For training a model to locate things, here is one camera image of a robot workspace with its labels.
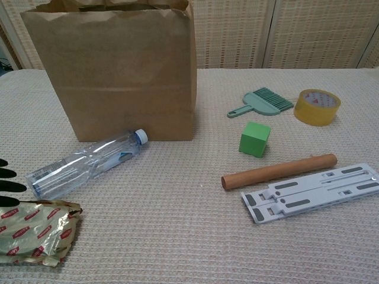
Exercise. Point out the yellow packing tape roll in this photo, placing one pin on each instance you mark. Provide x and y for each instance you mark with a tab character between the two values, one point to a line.
314	116

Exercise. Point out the brown paper bag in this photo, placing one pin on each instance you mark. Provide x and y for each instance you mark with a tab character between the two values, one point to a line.
118	74

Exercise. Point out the wooden rolling pin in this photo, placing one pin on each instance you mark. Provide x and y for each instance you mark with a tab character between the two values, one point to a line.
281	170

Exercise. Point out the white folding laptop stand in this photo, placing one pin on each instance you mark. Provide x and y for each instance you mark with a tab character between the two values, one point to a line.
311	195

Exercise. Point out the teal mini hand brush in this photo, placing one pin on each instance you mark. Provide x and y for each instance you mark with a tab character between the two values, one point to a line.
260	103

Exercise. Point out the clear plastic water bottle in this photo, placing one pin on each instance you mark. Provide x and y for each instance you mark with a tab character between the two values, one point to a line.
83	165

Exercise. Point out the beige woven tablecloth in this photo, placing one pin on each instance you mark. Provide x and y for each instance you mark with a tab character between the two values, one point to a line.
177	222

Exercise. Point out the silver foil snack packet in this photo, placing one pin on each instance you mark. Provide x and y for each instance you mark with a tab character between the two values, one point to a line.
35	233

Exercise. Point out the green foam cube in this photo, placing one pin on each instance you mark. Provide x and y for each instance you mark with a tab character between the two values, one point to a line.
254	142

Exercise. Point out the woven folding screen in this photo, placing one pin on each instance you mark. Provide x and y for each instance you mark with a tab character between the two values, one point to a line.
237	35

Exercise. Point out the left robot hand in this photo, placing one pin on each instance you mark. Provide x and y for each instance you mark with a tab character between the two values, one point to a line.
12	186

